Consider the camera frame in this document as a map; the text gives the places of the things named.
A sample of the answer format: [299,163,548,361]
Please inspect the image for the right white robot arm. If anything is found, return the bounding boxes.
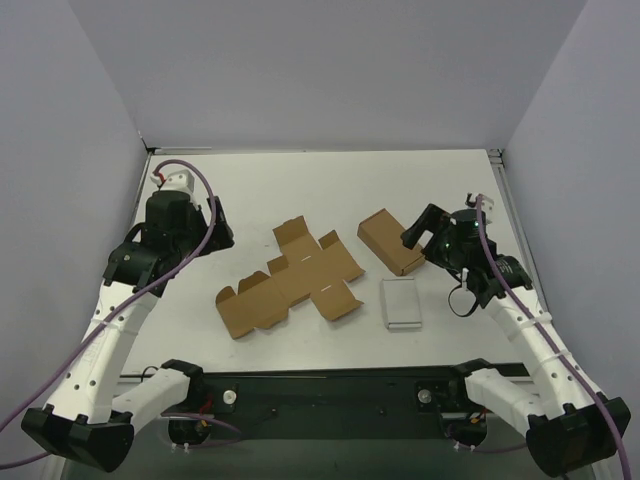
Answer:
[401,196,632,479]

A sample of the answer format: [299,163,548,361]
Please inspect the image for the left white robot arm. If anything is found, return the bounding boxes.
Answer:
[16,190,234,472]

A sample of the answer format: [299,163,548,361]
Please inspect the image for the folded brown cardboard box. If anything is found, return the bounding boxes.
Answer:
[357,209,425,277]

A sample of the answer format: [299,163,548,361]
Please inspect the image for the grey metal block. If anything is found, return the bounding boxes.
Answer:
[380,277,423,332]

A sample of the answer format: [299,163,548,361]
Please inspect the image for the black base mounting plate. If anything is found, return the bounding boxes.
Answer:
[170,366,497,444]

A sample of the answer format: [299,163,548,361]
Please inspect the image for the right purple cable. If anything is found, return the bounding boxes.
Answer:
[474,194,632,480]

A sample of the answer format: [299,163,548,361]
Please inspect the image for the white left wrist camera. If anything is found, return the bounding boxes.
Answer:
[150,169,195,197]

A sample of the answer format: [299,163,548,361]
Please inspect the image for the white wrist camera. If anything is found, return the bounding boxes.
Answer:
[150,169,195,197]
[465,192,495,225]

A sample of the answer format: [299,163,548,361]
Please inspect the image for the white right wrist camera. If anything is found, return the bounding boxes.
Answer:
[465,192,495,225]

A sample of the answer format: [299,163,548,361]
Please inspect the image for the aluminium frame rail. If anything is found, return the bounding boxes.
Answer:
[487,149,548,311]

